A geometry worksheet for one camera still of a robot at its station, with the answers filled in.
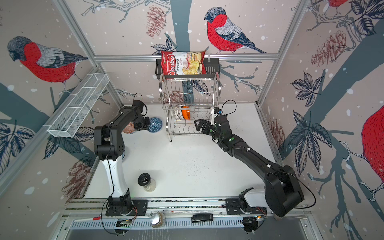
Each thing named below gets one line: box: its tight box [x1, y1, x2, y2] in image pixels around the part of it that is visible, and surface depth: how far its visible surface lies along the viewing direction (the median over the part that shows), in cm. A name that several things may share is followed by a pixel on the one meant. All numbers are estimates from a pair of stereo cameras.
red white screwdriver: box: [74, 216, 101, 222], surface depth 72 cm
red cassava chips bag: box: [161, 50, 207, 77], surface depth 90 cm
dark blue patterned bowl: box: [147, 117, 163, 133], surface depth 106 cm
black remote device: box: [191, 213, 214, 223], surface depth 70 cm
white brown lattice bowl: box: [173, 109, 179, 120], surface depth 100 cm
